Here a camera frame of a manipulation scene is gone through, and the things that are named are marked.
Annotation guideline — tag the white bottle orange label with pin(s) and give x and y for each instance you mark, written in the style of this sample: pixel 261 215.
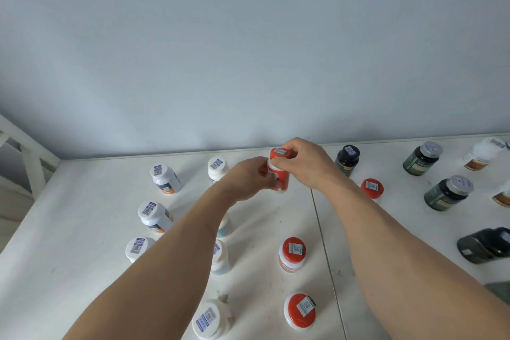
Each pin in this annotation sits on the white bottle orange label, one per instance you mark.
pixel 154 216
pixel 165 178
pixel 137 248

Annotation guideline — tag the black bottle black cap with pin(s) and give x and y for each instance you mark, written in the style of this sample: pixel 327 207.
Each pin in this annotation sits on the black bottle black cap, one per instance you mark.
pixel 346 159
pixel 484 245

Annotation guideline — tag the person's right forearm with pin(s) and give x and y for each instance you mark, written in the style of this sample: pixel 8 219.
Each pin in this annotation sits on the person's right forearm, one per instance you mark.
pixel 398 264

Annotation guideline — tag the green bottle grey cap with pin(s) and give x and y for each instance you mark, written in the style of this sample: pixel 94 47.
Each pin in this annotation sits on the green bottle grey cap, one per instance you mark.
pixel 422 157
pixel 500 292
pixel 448 193

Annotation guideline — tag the person's left hand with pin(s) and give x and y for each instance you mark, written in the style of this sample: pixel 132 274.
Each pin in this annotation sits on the person's left hand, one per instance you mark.
pixel 245 178

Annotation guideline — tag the red bottle red cap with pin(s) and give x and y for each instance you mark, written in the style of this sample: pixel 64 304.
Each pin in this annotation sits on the red bottle red cap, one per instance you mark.
pixel 281 182
pixel 299 312
pixel 372 189
pixel 292 254

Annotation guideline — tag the person's right hand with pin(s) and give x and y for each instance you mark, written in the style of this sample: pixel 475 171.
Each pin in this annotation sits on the person's right hand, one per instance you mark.
pixel 310 164

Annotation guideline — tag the person's left forearm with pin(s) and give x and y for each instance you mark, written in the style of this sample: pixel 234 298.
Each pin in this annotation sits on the person's left forearm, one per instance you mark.
pixel 151 280

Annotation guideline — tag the white metal shelf rack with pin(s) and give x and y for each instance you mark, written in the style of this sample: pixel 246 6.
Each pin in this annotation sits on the white metal shelf rack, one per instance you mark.
pixel 34 172

